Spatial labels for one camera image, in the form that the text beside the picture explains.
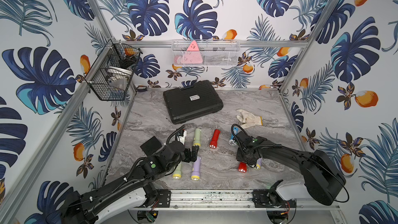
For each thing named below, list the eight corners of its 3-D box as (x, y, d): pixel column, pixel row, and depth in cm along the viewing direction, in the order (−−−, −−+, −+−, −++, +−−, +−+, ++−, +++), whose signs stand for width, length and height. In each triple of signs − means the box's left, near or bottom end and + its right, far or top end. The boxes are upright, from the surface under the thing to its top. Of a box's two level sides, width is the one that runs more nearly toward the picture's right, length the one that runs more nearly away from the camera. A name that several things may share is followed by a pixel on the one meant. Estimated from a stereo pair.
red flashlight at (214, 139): (209, 147, 94) (209, 145, 92) (214, 130, 101) (214, 128, 99) (215, 149, 93) (215, 147, 91) (220, 132, 100) (221, 130, 98)
